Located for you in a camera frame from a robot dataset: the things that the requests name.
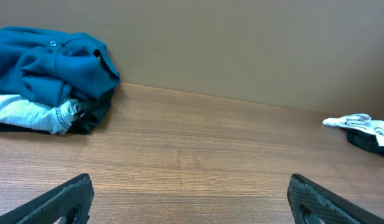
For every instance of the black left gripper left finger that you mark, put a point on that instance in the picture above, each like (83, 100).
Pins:
(69, 203)

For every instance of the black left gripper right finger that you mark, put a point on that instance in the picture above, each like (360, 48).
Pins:
(311, 203)

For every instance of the white t-shirt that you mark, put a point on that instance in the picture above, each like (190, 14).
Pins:
(362, 122)

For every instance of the crumpled black garment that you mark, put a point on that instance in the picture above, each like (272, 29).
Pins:
(364, 141)

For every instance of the folded black garment under pile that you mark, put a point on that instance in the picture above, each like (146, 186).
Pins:
(94, 111)

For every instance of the folded light grey shirt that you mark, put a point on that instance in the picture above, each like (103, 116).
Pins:
(18, 114)

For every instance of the folded teal polo shirt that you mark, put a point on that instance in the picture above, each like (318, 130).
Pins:
(48, 66)

